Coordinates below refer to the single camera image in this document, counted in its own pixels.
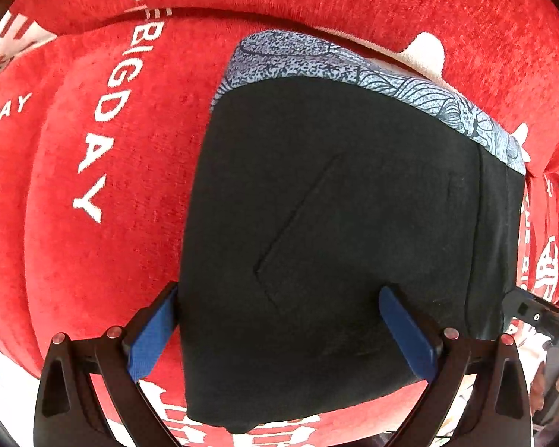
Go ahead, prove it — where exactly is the red wedding blanket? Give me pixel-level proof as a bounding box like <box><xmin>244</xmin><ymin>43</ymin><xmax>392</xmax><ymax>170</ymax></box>
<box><xmin>0</xmin><ymin>0</ymin><xmax>559</xmax><ymax>446</ymax></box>

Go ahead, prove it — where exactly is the black pants patterned waistband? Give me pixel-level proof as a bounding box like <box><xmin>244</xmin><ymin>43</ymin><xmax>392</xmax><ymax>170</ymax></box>
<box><xmin>179</xmin><ymin>30</ymin><xmax>526</xmax><ymax>433</ymax></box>

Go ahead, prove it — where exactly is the right hand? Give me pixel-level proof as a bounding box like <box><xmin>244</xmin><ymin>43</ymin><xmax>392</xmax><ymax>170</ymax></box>
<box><xmin>528</xmin><ymin>362</ymin><xmax>559</xmax><ymax>415</ymax></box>

